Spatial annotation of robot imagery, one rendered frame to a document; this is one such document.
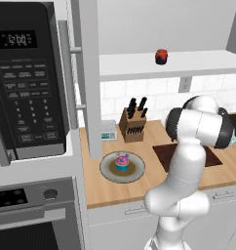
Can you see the stainless steel oven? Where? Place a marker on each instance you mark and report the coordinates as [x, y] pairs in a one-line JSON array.
[[32, 215]]

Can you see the grey open cabinet door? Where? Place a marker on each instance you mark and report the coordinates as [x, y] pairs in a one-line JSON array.
[[90, 78], [235, 31]]

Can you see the pink and blue cupcake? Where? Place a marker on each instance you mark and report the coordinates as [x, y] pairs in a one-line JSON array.
[[122, 163]]

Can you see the grey wall socket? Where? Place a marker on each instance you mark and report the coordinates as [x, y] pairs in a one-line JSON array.
[[185, 84]]

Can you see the white drawer front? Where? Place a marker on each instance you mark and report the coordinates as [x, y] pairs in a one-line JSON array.
[[120, 215], [225, 195]]

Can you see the red jam jar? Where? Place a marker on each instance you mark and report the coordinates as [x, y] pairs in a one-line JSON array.
[[161, 56]]

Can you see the grey kitchen scale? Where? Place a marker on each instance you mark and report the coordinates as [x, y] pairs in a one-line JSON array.
[[108, 131]]

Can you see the white cabinet shelf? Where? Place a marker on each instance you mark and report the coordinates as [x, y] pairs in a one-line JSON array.
[[201, 63]]

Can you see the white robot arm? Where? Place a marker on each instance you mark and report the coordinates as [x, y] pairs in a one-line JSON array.
[[185, 169]]

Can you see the dark brown cutting board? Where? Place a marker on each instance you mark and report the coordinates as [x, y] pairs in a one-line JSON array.
[[165, 153]]

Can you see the black microwave oven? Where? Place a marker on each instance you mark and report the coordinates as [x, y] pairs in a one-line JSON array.
[[25, 81]]

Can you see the wooden knife block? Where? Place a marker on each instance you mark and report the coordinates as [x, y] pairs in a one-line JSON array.
[[133, 125]]

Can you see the grey round plate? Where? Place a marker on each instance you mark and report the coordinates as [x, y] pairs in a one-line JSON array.
[[136, 169]]

